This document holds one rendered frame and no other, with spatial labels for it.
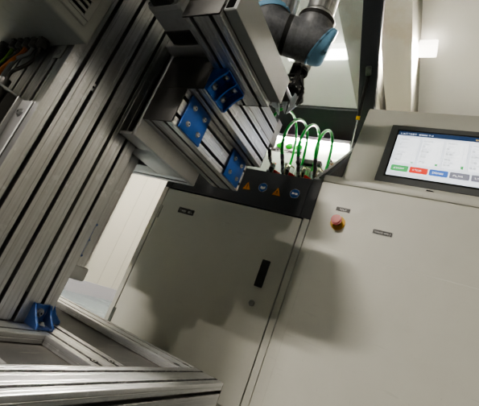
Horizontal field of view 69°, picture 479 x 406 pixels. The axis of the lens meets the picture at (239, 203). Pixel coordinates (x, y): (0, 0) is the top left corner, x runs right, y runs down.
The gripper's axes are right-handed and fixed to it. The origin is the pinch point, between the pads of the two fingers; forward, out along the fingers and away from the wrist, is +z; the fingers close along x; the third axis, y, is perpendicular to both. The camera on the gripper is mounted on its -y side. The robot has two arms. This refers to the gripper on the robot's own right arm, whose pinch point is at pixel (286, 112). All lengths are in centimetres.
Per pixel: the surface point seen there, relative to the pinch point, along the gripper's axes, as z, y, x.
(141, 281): 86, -3, -37
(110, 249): 75, -144, -204
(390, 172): 6, -29, 42
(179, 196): 46, -3, -37
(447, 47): -150, -118, 46
